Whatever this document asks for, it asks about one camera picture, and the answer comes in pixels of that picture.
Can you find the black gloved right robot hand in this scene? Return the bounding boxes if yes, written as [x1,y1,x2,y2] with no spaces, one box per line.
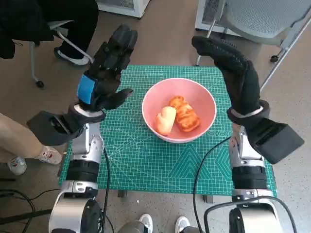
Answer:
[191,35,262,115]

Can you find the black left robot hand blue tape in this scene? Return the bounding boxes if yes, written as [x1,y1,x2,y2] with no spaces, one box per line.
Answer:
[76,23,138,111]

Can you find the pink bowl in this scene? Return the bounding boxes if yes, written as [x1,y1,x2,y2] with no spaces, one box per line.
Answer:
[141,77,217,144]

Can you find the braided rectangular toy bread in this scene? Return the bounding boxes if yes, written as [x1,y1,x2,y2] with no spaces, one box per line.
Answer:
[169,96,201,133]

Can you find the round toy bread bun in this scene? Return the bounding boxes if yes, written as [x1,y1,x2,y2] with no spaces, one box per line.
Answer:
[155,106,177,136]

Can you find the grey mesh office chair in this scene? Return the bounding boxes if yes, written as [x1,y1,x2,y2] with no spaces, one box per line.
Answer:
[195,0,311,92]

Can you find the white cabinet with glass front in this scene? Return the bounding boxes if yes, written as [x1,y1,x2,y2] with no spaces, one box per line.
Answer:
[96,0,153,19]

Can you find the white cabinet with perforated side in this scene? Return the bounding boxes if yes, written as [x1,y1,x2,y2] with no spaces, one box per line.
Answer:
[195,0,241,37]

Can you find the green cutting mat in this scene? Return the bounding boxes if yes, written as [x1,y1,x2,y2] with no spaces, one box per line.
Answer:
[59,65,277,197]

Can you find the person in black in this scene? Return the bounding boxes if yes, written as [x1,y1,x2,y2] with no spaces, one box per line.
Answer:
[0,0,100,66]

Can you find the person in beige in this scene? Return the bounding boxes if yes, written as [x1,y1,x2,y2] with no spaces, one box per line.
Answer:
[0,113,63,175]

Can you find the white shoe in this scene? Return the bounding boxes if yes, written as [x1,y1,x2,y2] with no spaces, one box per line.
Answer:
[175,216,190,233]
[138,214,154,233]

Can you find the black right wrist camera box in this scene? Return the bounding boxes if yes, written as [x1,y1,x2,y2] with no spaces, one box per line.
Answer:
[247,117,305,165]

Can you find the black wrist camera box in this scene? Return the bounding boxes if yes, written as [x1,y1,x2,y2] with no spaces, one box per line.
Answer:
[28,110,85,146]
[247,117,305,165]

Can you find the grey metal frame chair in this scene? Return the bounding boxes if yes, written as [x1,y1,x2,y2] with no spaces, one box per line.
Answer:
[29,20,95,88]

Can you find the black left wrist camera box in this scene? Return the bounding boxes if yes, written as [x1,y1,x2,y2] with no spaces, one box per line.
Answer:
[28,110,85,146]

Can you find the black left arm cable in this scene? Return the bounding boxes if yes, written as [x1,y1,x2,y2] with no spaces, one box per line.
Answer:
[97,147,110,233]

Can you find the black floor cable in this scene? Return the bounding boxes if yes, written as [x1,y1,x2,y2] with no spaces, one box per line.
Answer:
[0,188,60,233]

